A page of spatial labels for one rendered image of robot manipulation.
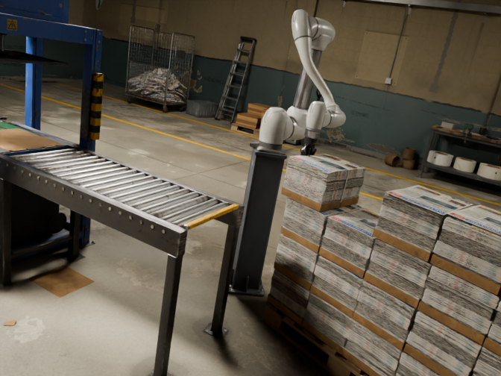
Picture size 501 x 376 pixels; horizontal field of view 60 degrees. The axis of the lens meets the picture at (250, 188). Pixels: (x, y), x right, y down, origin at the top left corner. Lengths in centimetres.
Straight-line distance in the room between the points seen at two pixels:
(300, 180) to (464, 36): 673
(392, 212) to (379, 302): 45
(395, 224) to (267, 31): 812
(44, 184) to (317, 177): 143
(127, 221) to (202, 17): 904
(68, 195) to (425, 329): 181
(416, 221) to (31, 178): 194
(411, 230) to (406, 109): 687
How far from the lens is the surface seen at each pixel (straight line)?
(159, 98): 989
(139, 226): 203
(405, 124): 888
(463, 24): 886
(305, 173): 239
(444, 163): 829
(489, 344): 209
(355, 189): 258
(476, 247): 200
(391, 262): 218
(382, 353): 235
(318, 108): 253
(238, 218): 230
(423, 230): 208
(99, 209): 219
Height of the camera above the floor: 158
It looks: 17 degrees down
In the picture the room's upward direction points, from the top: 10 degrees clockwise
